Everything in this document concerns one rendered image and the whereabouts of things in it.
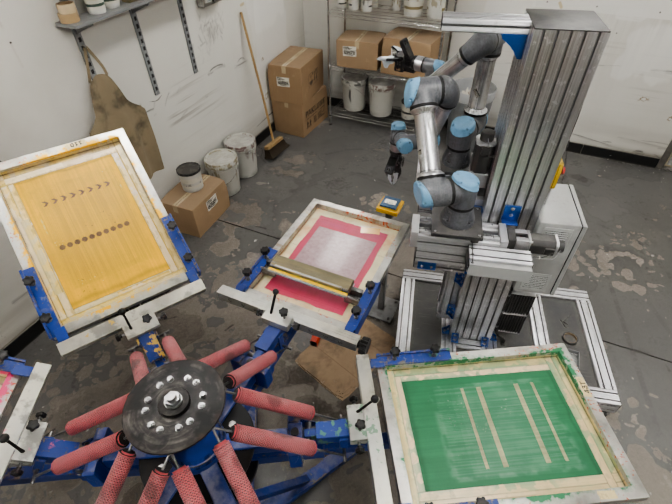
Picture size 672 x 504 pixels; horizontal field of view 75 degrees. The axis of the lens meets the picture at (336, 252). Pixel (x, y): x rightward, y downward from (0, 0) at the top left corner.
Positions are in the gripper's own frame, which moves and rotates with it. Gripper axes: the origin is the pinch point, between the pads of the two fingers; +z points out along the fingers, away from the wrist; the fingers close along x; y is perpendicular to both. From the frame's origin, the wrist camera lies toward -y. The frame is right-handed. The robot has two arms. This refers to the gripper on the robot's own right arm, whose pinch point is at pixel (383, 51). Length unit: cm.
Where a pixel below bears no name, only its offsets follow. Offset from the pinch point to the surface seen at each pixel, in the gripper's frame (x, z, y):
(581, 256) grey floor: 88, -133, 182
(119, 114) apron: -77, 174, 46
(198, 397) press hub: -189, -53, 11
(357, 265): -92, -41, 60
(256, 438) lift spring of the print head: -186, -71, 23
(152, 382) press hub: -194, -38, 11
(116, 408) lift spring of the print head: -206, -30, 17
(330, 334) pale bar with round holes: -137, -59, 45
